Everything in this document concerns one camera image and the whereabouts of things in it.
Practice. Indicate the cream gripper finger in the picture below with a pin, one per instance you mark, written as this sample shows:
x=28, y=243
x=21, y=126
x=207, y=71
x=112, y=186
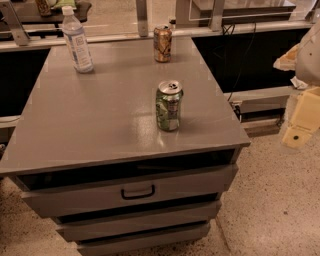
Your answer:
x=304, y=120

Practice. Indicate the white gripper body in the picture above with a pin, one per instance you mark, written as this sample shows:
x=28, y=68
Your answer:
x=309, y=61

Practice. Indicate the green soda can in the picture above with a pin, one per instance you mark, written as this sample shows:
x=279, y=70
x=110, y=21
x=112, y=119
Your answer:
x=168, y=105

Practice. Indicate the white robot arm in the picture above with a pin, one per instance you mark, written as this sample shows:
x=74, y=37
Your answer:
x=304, y=60

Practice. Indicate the brown orange soda can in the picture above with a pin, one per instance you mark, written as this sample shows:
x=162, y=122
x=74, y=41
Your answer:
x=162, y=44

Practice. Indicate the clear plastic water bottle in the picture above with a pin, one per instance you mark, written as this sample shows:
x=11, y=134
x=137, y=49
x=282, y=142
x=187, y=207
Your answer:
x=76, y=41

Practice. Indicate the bottom grey drawer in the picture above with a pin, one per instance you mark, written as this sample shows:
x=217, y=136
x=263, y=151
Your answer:
x=150, y=239

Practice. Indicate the grey drawer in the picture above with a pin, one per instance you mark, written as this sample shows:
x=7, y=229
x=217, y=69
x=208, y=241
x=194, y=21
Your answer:
x=104, y=195
x=150, y=239
x=139, y=221

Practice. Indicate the middle grey drawer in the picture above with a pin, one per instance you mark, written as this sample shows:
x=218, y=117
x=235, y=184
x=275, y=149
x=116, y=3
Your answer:
x=139, y=221

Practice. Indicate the grey drawer cabinet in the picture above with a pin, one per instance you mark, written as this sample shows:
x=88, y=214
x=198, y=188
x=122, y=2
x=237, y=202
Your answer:
x=85, y=128

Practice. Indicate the top grey drawer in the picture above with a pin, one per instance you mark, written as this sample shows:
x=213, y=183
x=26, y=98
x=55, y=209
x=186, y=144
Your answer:
x=104, y=195

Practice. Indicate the brown jar on table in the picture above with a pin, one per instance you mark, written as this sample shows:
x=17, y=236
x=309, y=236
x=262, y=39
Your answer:
x=43, y=7

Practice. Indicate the dark background table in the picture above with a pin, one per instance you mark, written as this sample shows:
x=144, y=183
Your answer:
x=28, y=13

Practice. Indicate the black drawer handle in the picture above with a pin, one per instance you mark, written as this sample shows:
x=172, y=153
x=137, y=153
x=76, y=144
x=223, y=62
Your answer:
x=136, y=194

